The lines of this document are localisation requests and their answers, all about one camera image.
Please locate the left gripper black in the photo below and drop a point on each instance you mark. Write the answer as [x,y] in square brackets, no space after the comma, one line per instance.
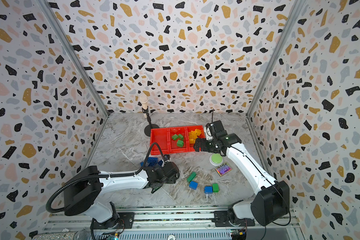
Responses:
[174,179]

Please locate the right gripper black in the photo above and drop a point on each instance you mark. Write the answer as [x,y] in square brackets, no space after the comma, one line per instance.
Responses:
[204,144]

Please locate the yellow lego pile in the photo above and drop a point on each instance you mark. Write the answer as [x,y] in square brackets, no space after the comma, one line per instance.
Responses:
[193,135]

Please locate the green slanted lego brick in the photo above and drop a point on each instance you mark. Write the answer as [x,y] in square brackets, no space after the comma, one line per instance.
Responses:
[191,177]

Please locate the green lego pile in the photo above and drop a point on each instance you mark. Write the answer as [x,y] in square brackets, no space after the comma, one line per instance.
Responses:
[179,140]

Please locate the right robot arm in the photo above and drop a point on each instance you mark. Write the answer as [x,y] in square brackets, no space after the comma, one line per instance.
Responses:
[272,198]

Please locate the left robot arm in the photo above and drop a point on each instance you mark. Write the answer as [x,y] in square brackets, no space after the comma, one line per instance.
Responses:
[84,197]

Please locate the blue flat lego plate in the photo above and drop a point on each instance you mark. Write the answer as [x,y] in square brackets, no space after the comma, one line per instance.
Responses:
[152,162]

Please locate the green push button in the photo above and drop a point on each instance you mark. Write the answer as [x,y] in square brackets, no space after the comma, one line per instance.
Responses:
[216,160]

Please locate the right red bin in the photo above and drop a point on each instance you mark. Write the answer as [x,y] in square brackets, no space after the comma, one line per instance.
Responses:
[190,128]

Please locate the red bin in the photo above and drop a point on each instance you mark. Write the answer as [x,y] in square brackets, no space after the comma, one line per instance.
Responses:
[177,130]
[161,137]
[190,128]

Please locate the small colourful card box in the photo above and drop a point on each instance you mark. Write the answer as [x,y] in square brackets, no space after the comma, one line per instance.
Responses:
[223,169]

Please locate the middle red bin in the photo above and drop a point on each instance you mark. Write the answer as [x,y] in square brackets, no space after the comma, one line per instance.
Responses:
[177,130]

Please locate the blue small lego brick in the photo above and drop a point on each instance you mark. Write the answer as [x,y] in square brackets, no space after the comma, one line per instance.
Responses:
[193,185]

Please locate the left red bin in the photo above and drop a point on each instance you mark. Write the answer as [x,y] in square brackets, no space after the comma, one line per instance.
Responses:
[161,137]

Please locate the green small lego right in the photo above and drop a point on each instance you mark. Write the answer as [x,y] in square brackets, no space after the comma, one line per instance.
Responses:
[215,187]

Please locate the blue lego brick right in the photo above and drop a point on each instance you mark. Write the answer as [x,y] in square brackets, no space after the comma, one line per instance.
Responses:
[208,189]

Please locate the wooden peg on black stand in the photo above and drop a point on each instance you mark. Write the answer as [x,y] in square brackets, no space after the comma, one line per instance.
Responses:
[145,109]

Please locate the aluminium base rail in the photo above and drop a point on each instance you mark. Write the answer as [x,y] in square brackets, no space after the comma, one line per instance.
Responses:
[195,223]

